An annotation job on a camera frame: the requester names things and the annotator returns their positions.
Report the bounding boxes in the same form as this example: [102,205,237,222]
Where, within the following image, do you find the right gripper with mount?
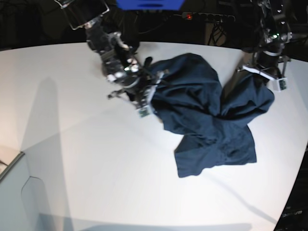
[107,69,168,118]

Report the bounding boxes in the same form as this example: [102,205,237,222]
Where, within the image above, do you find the blue plastic bin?
[116,0,185,11]

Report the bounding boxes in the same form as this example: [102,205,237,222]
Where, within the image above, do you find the black power strip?
[181,12,236,23]

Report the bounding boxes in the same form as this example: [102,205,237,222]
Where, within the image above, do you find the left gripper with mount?
[237,51,288,91]

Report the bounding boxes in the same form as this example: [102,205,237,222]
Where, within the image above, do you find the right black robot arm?
[57,0,165,117]

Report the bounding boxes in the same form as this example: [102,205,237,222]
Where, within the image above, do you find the dark blue t-shirt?
[149,53,275,178]

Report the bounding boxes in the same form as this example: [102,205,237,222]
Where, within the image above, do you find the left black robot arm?
[238,0,308,92]

